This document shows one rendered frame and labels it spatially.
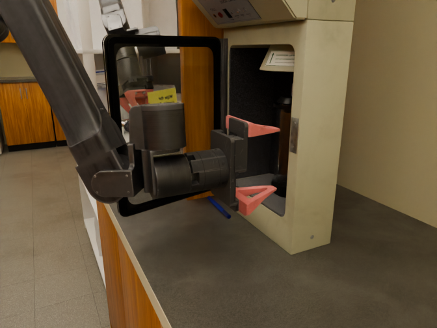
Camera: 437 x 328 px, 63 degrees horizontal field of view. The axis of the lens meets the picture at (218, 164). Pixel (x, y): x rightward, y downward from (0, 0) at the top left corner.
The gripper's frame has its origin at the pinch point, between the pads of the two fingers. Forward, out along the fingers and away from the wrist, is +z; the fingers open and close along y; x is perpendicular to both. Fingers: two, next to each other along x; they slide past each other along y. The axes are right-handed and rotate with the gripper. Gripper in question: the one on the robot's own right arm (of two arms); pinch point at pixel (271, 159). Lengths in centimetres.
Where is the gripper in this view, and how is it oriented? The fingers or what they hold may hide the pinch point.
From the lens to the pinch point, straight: 57.4
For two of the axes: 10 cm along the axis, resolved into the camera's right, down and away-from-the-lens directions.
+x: -4.5, -2.8, 8.5
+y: 0.0, -9.5, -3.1
